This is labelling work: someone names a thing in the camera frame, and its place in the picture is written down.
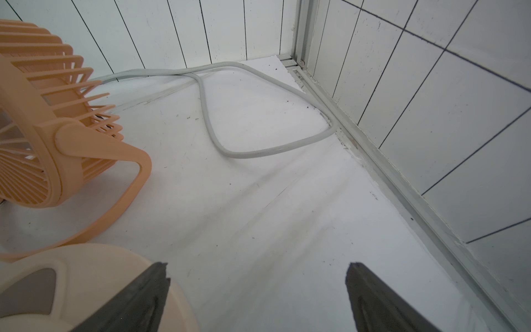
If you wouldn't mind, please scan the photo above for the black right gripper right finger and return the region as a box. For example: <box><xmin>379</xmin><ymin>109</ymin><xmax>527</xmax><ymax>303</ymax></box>
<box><xmin>345</xmin><ymin>262</ymin><xmax>438</xmax><ymax>332</ymax></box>

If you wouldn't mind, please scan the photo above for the small orange desk fan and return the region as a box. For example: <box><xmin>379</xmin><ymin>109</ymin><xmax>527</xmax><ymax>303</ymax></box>
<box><xmin>1</xmin><ymin>19</ymin><xmax>152</xmax><ymax>246</ymax></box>

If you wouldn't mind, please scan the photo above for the grey power strip cable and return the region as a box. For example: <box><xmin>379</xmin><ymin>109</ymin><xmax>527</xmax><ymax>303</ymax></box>
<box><xmin>88</xmin><ymin>61</ymin><xmax>337</xmax><ymax>159</ymax></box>

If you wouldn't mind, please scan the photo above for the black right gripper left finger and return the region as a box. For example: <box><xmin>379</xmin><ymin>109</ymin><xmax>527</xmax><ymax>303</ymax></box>
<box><xmin>73</xmin><ymin>262</ymin><xmax>171</xmax><ymax>331</ymax></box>

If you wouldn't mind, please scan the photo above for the large beige desk fan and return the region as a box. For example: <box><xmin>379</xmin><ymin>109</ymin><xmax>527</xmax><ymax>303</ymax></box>
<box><xmin>1</xmin><ymin>243</ymin><xmax>200</xmax><ymax>331</ymax></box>

